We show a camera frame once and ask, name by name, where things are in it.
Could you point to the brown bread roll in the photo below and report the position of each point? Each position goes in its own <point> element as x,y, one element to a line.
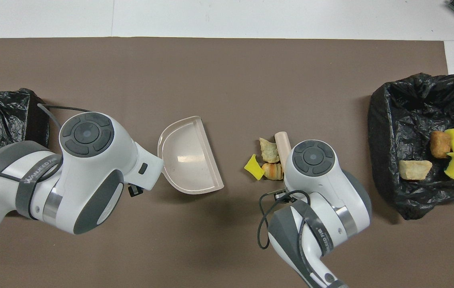
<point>439,144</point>

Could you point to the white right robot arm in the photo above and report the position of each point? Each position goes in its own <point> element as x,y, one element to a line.
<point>322,188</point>

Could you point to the beige plastic dustpan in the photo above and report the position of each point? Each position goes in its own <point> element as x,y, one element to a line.
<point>188,160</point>

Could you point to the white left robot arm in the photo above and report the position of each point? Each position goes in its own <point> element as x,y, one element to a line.
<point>90,180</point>

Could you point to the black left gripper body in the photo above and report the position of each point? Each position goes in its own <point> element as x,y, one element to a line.
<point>136,190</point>

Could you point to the croissant pastry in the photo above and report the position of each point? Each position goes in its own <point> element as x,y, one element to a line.
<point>272,171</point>
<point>414,170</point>

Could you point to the pale torn bread piece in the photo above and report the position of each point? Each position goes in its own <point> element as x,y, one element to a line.
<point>268,152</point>

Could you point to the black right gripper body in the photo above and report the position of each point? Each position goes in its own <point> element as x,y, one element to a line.
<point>282,196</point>

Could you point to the brown table mat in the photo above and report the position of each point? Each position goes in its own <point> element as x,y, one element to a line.
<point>226,68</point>

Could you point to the small yellow sponge piece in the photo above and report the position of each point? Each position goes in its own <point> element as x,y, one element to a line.
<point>254,168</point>

